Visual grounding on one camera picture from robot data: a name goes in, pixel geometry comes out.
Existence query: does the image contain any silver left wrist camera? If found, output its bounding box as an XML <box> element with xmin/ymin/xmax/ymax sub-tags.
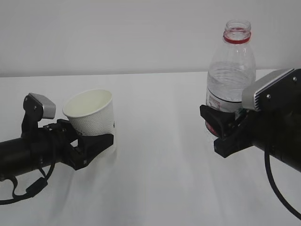
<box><xmin>29</xmin><ymin>93</ymin><xmax>56</xmax><ymax>119</ymax></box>

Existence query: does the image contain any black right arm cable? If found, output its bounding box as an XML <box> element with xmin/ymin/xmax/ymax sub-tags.
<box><xmin>264</xmin><ymin>143</ymin><xmax>301</xmax><ymax>221</ymax></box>

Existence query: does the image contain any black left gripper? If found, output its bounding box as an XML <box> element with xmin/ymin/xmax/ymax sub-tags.
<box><xmin>30</xmin><ymin>119</ymin><xmax>114</xmax><ymax>170</ymax></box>

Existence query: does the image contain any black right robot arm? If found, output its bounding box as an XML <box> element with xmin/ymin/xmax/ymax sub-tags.
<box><xmin>200</xmin><ymin>105</ymin><xmax>301</xmax><ymax>171</ymax></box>

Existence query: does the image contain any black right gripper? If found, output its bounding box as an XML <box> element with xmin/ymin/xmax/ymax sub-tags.
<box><xmin>200</xmin><ymin>105</ymin><xmax>301</xmax><ymax>158</ymax></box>

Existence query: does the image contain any white paper coffee cup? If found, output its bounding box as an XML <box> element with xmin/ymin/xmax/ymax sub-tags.
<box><xmin>62</xmin><ymin>88</ymin><xmax>117</xmax><ymax>161</ymax></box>

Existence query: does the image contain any clear Nongfu Spring water bottle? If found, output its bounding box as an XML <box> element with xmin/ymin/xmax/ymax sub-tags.
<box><xmin>205</xmin><ymin>19</ymin><xmax>256</xmax><ymax>139</ymax></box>

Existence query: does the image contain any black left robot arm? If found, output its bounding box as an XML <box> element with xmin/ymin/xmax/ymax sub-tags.
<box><xmin>0</xmin><ymin>93</ymin><xmax>114</xmax><ymax>181</ymax></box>

